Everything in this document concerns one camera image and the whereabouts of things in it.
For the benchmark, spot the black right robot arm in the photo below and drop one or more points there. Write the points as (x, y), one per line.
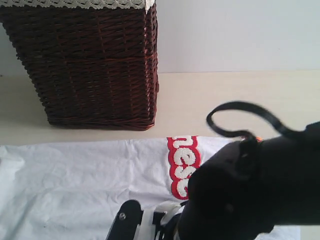
(248, 187)

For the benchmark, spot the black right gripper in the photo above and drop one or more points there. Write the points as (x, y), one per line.
(165, 220)

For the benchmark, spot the dark brown wicker basket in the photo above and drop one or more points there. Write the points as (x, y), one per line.
(91, 68)

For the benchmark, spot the white t-shirt red print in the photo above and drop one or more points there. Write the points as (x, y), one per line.
(73, 191)

